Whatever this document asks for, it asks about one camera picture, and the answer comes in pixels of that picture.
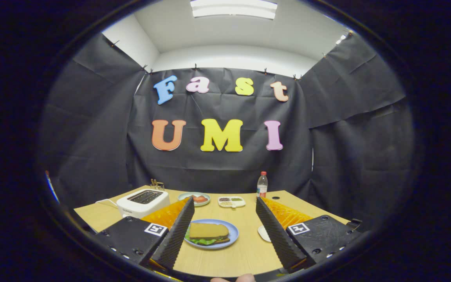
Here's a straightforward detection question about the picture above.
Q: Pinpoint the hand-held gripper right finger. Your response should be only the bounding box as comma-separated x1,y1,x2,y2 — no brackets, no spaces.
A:
256,196,363,271

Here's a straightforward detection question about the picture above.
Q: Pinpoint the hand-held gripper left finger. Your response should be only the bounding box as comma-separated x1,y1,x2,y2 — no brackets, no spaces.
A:
94,197,195,271

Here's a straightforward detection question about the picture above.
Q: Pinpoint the green lettuce leaf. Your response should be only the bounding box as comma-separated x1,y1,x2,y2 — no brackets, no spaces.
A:
185,231,230,246

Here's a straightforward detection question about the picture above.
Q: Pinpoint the brown toast slice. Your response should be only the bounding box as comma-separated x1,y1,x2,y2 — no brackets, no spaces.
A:
189,222,230,240

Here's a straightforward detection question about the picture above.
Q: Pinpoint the pale green plate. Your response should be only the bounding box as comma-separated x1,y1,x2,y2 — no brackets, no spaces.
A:
178,192,211,207

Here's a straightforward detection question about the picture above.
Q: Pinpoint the white toaster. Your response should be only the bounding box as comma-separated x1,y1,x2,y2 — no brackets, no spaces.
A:
116,189,170,219

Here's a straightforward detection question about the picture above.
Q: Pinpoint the light blue plate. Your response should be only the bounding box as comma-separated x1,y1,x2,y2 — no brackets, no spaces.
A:
184,219,239,249

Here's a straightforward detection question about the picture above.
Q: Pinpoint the white divided condiment dish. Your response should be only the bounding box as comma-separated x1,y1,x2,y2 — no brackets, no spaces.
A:
218,196,246,208

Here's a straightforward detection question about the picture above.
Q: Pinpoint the clear red-capped water bottle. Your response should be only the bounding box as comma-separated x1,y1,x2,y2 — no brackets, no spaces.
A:
256,171,268,198

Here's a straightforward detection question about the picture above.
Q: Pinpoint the black backdrop cloth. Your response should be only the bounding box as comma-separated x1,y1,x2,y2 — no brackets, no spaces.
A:
40,31,416,235

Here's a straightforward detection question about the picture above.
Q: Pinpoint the ceiling light panel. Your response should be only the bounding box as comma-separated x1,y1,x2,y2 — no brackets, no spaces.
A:
190,0,278,20

